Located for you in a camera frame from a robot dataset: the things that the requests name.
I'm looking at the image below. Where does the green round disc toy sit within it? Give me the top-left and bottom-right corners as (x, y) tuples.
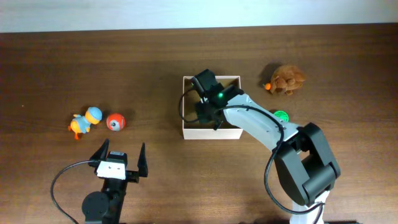
(274, 110), (289, 122)

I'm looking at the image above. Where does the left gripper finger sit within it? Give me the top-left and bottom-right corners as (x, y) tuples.
(90, 139), (109, 161)
(137, 143), (149, 177)

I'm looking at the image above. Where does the orange and grey ball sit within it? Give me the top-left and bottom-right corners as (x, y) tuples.
(106, 113), (126, 131)

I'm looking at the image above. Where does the brown plush animal toy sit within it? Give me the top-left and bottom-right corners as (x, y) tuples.
(264, 65), (306, 95)

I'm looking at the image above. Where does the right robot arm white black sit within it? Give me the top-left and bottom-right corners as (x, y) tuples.
(190, 69), (341, 223)

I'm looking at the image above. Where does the pink open cardboard box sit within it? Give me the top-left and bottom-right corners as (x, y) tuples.
(181, 76), (243, 140)

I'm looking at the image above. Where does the orange and blue duck toy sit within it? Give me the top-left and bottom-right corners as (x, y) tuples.
(68, 107), (103, 140)

